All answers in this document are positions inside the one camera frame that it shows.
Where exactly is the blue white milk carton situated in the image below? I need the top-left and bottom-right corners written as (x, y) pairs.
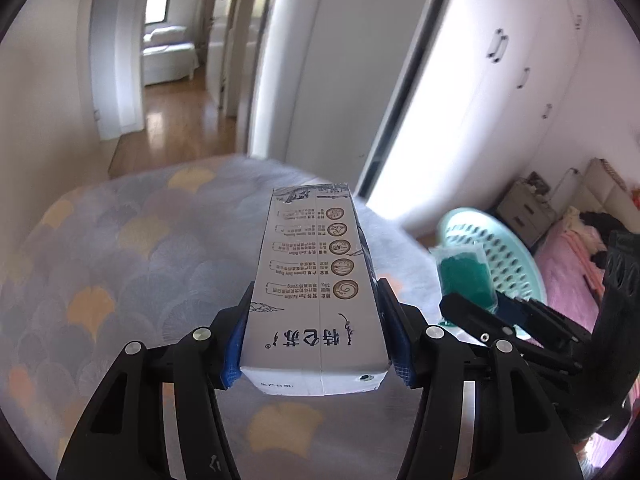
top-left (240, 183), bottom-right (390, 396)

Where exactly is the pink bed cover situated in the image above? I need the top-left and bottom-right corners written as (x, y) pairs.
top-left (535, 222), bottom-right (603, 332)

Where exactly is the black clothing on bed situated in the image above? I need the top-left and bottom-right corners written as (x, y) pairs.
top-left (579, 211), bottom-right (627, 270)

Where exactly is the light blue laundry basket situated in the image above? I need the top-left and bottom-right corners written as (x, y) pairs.
top-left (436, 208), bottom-right (548, 304)

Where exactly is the patterned grey table cloth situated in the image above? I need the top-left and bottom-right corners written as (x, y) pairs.
top-left (1, 156), bottom-right (420, 479)

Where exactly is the white bedside table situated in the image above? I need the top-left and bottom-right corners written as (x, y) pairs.
top-left (497, 180), bottom-right (555, 249)

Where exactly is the beige headboard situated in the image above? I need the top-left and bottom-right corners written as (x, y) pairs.
top-left (568, 158), bottom-right (640, 234)

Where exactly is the white wardrobe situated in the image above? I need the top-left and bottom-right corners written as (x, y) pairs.
top-left (284, 0), bottom-right (591, 236)

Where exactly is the white bed far room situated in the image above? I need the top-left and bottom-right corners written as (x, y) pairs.
top-left (142, 26), bottom-right (200, 86)

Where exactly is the black charger cable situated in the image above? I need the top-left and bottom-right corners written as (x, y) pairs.
top-left (546, 167), bottom-right (582, 206)

